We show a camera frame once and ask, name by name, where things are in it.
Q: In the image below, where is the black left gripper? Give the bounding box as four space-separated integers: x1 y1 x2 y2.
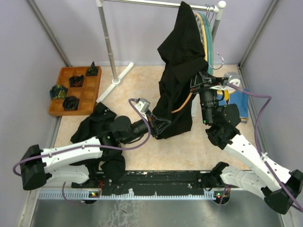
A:
123 110 173 145

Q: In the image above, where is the orange hanger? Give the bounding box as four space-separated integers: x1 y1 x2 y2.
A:
170 51 225 114

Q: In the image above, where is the black t-shirt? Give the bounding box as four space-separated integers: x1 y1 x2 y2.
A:
152 2 208 140

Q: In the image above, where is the black button-up shirt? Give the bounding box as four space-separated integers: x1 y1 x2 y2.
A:
70 103 125 188

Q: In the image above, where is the white clothes rack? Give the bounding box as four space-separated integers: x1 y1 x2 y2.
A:
96 0 226 103

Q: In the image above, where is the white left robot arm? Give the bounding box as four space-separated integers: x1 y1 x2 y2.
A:
18 113 171 191

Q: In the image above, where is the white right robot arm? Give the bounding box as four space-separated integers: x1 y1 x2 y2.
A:
190 71 303 214

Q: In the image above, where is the blue yellow folded shirt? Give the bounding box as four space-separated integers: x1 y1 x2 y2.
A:
217 90 249 123

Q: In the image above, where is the green hanger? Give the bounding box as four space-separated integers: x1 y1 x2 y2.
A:
201 14 214 75

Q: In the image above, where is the yellow hanger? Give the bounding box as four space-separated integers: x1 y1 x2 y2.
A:
195 13 208 61

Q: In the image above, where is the wooden compartment tray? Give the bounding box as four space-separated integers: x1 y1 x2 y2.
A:
48 66 102 116

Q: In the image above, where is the dark green pointed cloth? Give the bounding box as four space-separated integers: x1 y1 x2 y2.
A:
86 61 98 76

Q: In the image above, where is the rolled black tie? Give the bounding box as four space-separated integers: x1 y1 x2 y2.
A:
62 96 80 111

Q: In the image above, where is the dark orange patterned cloth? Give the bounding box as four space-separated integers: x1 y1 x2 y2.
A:
69 75 84 87

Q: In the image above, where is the green floral folded cloth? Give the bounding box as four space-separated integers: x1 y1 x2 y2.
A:
49 84 68 99

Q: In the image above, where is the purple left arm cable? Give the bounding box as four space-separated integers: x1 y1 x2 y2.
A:
13 98 152 206

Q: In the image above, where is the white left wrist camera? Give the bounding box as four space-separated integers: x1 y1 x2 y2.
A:
135 98 151 115

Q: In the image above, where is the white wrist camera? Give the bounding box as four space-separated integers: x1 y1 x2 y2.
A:
135 98 151 115
210 72 241 91

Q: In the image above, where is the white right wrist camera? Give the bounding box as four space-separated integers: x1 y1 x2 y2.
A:
210 72 241 91

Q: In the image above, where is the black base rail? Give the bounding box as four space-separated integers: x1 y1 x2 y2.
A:
98 171 226 196

